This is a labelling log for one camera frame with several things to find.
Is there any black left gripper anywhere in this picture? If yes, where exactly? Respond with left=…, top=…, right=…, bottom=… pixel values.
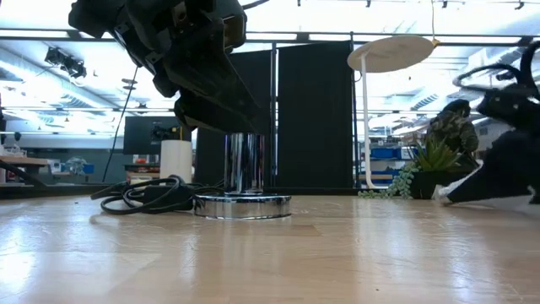
left=69, top=0, right=271, bottom=134

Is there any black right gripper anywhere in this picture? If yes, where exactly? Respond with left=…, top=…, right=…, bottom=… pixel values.
left=440, top=84, right=540, bottom=204

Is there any chrome lamp base with socket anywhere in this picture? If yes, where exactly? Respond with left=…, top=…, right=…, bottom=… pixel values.
left=193, top=132, right=293, bottom=221

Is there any potted succulent plant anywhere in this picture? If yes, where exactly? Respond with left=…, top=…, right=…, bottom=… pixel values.
left=357, top=133, right=465, bottom=201

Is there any white cylindrical container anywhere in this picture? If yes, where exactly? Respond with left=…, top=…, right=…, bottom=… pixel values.
left=159, top=139, right=194, bottom=183

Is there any person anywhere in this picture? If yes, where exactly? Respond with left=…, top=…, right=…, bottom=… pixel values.
left=424, top=99, right=481, bottom=170

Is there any black monitor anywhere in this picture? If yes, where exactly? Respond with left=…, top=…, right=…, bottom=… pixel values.
left=123, top=116, right=193, bottom=155

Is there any blue storage bin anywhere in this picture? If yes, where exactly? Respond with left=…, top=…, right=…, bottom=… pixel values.
left=370, top=146, right=400, bottom=160

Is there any wooden side table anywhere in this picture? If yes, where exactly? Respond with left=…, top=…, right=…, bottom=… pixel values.
left=0, top=155, right=50, bottom=187

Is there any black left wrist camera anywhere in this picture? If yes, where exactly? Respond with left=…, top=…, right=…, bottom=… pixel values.
left=219, top=0, right=249, bottom=51

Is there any thin black hanging cable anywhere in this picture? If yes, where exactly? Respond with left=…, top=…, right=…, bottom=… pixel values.
left=102, top=62, right=139, bottom=183

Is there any black lamp power cord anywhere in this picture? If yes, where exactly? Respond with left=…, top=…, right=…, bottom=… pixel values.
left=90, top=175, right=227, bottom=215

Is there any black right camera cable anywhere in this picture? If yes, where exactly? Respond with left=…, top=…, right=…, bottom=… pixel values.
left=451, top=62, right=528, bottom=92

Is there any black overhead rig camera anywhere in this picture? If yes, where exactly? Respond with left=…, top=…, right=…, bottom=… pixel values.
left=44, top=46, right=89, bottom=80

